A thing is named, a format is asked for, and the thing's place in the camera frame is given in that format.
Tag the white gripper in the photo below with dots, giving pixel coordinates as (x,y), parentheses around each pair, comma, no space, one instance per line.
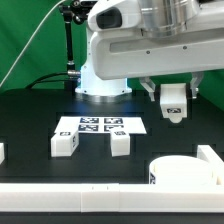
(130,51)

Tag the white round stool seat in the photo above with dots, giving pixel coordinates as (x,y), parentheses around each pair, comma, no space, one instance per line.
(181,170)

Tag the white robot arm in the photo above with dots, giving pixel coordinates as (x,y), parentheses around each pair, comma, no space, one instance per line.
(164,17)

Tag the white paper marker sheet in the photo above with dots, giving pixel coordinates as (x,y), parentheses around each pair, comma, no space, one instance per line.
(85,124)

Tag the white left block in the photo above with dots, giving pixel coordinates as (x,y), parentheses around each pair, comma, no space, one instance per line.
(2,153)

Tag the white right rail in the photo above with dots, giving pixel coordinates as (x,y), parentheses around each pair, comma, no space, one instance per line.
(207,153)

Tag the white rail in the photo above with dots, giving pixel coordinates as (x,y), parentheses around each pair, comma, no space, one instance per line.
(207,153)
(18,197)

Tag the black camera on mount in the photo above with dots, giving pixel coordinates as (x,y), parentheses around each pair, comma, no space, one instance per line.
(83,4)

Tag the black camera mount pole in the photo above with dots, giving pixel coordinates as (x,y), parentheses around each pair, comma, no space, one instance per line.
(72,72)

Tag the white front rail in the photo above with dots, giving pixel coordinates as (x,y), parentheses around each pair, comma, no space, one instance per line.
(18,197)

